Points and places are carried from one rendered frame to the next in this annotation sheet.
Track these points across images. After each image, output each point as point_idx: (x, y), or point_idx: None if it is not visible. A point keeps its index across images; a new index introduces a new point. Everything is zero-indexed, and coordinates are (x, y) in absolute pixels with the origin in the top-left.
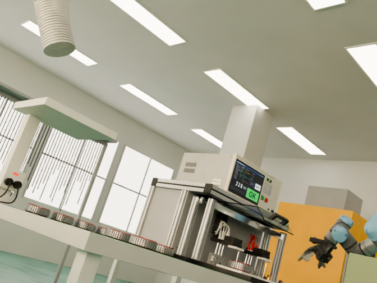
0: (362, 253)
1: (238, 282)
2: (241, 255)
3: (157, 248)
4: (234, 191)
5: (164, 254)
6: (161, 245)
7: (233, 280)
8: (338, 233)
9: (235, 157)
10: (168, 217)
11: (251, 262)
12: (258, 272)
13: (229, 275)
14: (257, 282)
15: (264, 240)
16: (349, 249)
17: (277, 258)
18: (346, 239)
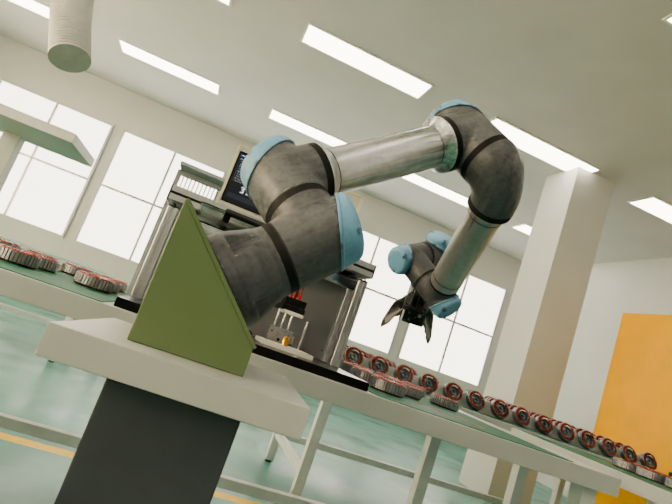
0: (432, 289)
1: (51, 292)
2: (299, 320)
3: (75, 276)
4: (237, 203)
5: (82, 284)
6: (79, 272)
7: (36, 286)
8: (393, 256)
9: (237, 149)
10: None
11: (289, 324)
12: (326, 348)
13: (40, 280)
14: (136, 309)
15: (343, 296)
16: (417, 285)
17: (344, 320)
18: (406, 265)
